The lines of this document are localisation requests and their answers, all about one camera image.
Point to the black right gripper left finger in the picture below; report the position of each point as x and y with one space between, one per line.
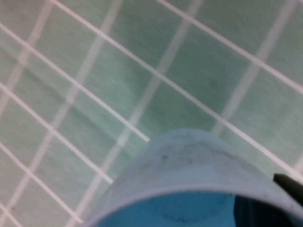
260 215

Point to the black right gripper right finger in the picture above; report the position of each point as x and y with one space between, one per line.
292 188

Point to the light blue plastic cup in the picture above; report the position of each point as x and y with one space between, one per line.
189 170

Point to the green checked tablecloth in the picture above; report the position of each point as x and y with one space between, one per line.
94 82

